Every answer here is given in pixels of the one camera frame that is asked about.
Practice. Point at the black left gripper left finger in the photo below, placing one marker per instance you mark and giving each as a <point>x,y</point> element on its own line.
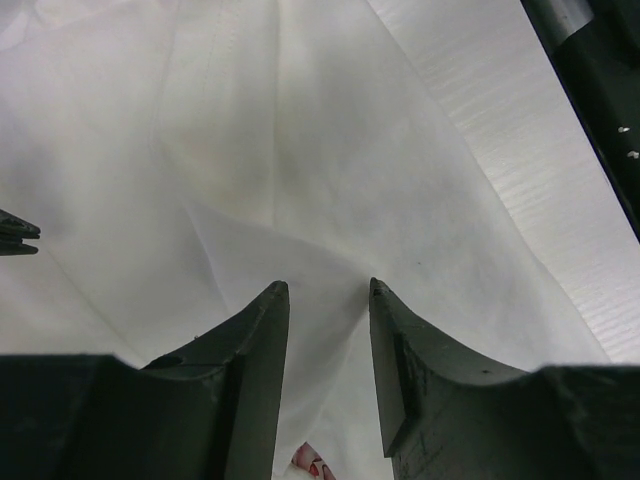
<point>208,410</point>

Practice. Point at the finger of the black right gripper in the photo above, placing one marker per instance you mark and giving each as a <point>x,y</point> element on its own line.
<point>14,226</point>
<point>13,249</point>

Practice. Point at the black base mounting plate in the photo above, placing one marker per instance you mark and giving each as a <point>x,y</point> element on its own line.
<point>593,47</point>

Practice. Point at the white t shirt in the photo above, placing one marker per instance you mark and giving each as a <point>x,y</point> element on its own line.
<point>179,156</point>

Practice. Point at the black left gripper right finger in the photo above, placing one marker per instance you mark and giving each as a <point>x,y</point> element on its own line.
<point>448,412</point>

